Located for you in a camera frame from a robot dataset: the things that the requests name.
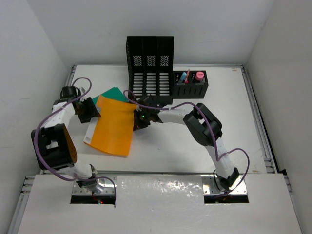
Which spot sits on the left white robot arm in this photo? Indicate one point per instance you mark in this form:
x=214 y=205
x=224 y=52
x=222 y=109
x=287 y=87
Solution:
x=53 y=145

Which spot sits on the black mesh file organizer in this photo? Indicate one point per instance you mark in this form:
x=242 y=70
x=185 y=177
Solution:
x=150 y=67

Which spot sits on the orange folder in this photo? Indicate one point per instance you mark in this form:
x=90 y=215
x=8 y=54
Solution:
x=112 y=132

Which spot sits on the red clear pen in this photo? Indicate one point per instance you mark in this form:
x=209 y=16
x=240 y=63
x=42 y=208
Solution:
x=187 y=76

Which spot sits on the green folder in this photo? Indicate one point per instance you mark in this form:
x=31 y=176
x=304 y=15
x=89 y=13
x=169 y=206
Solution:
x=113 y=93

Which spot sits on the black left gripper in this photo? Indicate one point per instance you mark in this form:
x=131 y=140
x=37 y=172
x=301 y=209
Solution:
x=93 y=112

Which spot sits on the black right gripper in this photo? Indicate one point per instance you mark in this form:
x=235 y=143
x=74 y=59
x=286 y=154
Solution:
x=138 y=124

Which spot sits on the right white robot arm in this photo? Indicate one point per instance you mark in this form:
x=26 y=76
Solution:
x=202 y=124

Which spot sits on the blue clear glue stick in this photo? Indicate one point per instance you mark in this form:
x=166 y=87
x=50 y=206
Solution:
x=182 y=77

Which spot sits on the black pen holder box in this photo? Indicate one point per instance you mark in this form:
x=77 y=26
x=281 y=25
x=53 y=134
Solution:
x=191 y=90

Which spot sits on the white front cover board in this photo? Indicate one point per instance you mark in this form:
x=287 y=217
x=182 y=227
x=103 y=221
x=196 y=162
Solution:
x=160 y=205

